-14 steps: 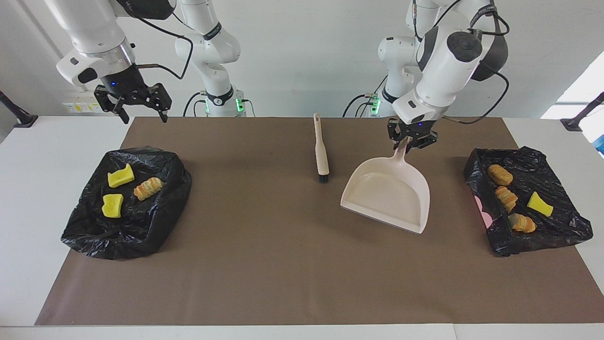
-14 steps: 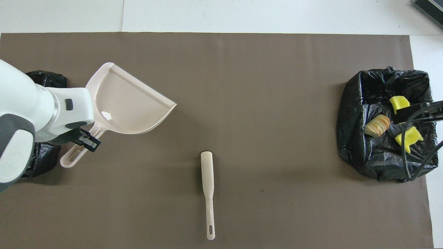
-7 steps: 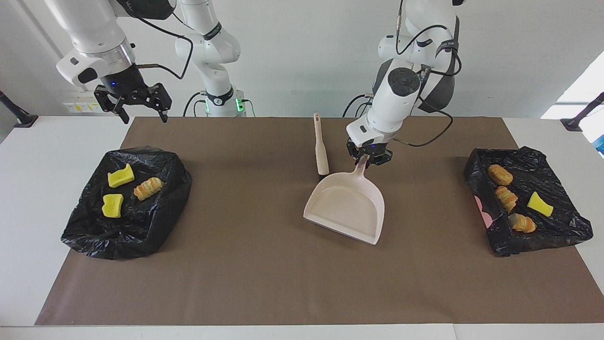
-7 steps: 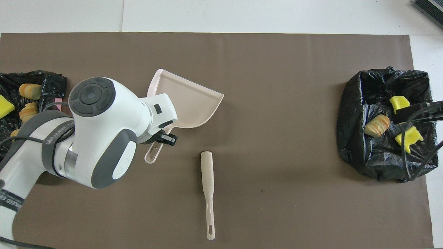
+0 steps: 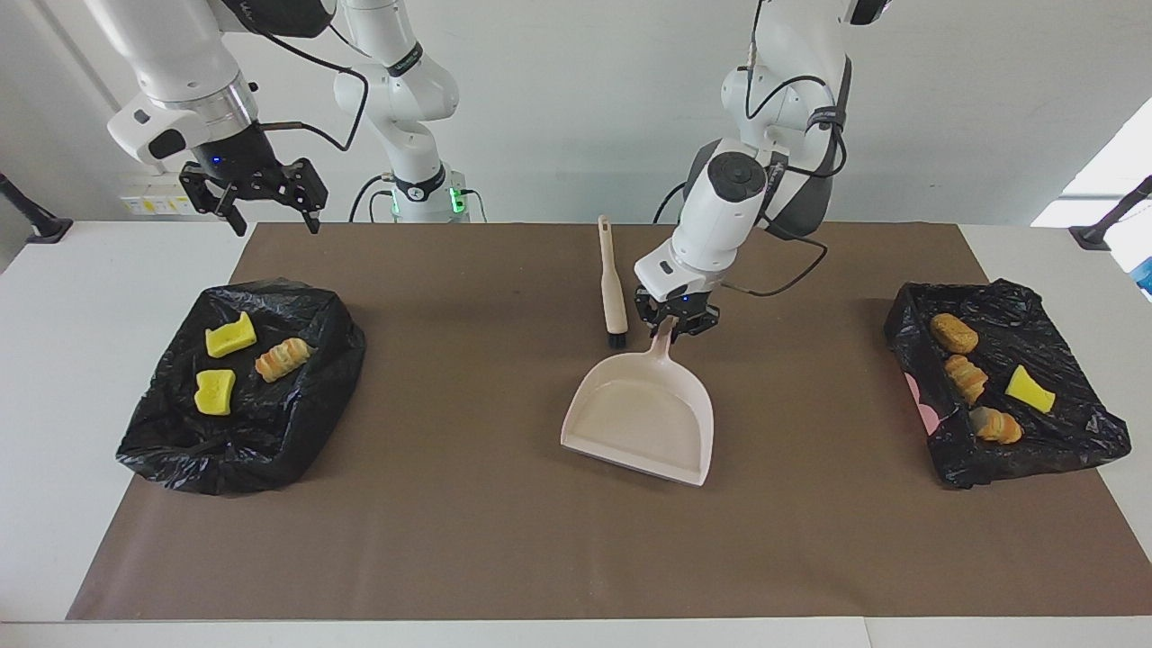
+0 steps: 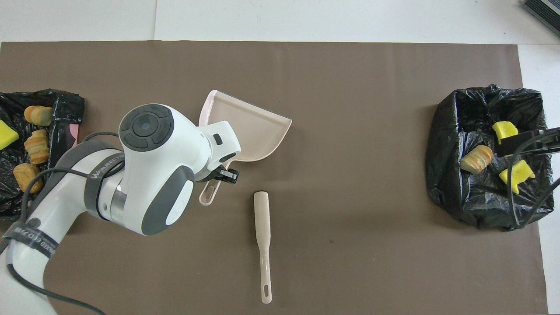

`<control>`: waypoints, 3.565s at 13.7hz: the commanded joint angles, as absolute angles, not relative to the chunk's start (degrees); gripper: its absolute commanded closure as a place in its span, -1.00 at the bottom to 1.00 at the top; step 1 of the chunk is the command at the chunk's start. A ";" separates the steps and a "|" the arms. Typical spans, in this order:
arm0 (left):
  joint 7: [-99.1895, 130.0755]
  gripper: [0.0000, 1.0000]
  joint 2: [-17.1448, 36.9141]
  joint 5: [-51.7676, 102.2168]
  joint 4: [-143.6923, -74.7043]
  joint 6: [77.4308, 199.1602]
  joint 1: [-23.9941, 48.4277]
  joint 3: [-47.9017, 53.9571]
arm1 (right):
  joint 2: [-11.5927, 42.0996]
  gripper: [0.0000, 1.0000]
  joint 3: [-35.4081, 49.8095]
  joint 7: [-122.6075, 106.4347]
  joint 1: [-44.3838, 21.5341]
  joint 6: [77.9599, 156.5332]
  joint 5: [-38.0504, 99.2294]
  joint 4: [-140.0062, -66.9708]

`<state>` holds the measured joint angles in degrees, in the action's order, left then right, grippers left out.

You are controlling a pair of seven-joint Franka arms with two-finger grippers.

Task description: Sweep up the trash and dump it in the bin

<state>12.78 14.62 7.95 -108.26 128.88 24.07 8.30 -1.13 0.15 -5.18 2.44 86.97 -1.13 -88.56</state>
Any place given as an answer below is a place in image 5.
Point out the black plastic trash bag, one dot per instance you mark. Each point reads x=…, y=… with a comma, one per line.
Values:
x=1071, y=432
x=270, y=432

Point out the yellow sponge piece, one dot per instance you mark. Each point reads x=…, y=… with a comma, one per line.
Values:
x=230, y=338
x=214, y=393

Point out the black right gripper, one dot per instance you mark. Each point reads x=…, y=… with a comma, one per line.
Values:
x=238, y=166

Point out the beige plastic dustpan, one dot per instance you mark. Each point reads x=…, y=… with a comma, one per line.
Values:
x=643, y=423

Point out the white wall outlet strip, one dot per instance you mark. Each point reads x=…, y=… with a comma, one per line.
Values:
x=148, y=202

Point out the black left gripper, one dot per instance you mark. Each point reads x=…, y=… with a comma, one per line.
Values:
x=679, y=304

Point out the small yellow sponge wedge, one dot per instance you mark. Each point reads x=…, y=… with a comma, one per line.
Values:
x=1030, y=390

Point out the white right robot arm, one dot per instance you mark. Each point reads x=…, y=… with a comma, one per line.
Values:
x=171, y=54

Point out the pale beige sponge chunk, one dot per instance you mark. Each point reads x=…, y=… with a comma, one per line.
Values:
x=967, y=377
x=999, y=426
x=283, y=358

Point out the brown foam cylinder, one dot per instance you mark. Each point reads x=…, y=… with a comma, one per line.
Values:
x=954, y=333

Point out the pink plastic bin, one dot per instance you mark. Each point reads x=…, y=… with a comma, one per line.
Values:
x=918, y=400

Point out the blue box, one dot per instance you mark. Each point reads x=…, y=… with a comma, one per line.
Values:
x=1145, y=274

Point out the beige brush with black bristles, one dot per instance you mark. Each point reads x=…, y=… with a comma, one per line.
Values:
x=614, y=288

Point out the black camera stand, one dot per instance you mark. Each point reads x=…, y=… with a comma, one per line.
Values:
x=1093, y=236
x=45, y=229

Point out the brown table mat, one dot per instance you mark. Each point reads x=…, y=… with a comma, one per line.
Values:
x=504, y=540

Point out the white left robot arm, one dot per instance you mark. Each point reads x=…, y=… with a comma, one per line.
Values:
x=720, y=216

